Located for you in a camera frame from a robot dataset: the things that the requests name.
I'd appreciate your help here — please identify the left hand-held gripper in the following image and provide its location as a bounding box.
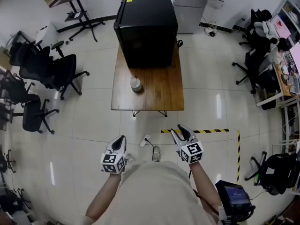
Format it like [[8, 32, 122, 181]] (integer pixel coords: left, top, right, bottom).
[[100, 135, 129, 174]]

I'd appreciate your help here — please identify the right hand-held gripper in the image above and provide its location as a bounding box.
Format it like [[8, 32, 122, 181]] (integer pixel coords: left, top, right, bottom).
[[170, 124, 204, 165]]

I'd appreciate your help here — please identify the white cup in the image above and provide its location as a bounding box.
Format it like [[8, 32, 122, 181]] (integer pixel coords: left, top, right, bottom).
[[130, 75, 143, 93]]

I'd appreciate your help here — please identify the person's left forearm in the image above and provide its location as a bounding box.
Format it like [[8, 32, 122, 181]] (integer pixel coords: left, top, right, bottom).
[[85, 172, 123, 223]]

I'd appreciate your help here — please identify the person's right forearm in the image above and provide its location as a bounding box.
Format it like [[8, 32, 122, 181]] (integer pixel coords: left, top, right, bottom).
[[189, 161, 223, 212]]

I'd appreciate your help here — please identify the person's left shoe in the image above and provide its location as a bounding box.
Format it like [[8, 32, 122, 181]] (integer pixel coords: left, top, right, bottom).
[[125, 153, 136, 166]]

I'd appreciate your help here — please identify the person's shoe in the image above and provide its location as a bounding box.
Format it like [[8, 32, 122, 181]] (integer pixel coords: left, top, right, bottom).
[[152, 145, 162, 163], [125, 153, 136, 166]]

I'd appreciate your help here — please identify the white power strip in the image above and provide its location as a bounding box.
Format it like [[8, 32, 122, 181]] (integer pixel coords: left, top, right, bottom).
[[139, 134, 151, 148]]

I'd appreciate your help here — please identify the yellow black floor tape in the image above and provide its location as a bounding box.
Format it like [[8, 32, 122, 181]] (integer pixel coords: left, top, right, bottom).
[[161, 128, 241, 185]]

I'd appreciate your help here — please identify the person's right shoe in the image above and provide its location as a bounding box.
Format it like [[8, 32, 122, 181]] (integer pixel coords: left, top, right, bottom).
[[152, 145, 162, 163]]

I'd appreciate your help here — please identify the wooden table with black legs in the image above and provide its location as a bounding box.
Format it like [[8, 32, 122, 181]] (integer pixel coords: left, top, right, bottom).
[[110, 40, 185, 118]]

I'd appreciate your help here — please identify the person's beige shirt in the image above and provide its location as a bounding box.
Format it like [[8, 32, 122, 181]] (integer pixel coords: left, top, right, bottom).
[[90, 160, 213, 225]]

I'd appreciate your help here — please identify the black screen device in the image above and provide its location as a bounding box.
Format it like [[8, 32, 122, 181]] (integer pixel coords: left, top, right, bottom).
[[215, 180, 256, 225]]

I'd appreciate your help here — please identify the large black office chair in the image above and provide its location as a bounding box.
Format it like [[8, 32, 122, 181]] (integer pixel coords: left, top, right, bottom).
[[19, 40, 90, 101]]

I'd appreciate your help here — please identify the black office chair green label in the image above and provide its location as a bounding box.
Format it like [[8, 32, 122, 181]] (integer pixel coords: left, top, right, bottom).
[[244, 150, 299, 196]]

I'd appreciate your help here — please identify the black mini fridge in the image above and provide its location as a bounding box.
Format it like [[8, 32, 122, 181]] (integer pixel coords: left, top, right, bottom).
[[113, 0, 179, 69]]

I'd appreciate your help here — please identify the grey laptop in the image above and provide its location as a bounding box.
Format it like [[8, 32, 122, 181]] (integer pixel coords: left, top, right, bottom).
[[287, 75, 300, 95]]

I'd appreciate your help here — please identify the black wheeled television stand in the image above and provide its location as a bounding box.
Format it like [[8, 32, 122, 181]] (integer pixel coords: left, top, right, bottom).
[[57, 0, 106, 43]]

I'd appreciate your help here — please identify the silver tall refrigerator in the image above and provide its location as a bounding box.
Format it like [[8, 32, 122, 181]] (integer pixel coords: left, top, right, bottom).
[[167, 0, 213, 35]]

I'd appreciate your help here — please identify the white box appliance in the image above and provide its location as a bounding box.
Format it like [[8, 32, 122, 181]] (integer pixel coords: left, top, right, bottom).
[[35, 22, 60, 48]]

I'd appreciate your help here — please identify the black mesh office chair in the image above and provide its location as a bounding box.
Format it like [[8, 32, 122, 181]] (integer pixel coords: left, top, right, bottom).
[[8, 39, 51, 68]]

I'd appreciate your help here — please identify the pink computer monitor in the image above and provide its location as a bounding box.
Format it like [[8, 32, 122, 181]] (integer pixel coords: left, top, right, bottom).
[[289, 42, 300, 75], [269, 13, 292, 40]]

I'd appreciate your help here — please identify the black power strip cable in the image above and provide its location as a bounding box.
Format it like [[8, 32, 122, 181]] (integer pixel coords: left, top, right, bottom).
[[146, 140, 156, 155]]

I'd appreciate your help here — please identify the wooden desk with white frame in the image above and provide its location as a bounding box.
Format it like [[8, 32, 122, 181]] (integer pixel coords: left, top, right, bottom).
[[256, 61, 300, 107]]

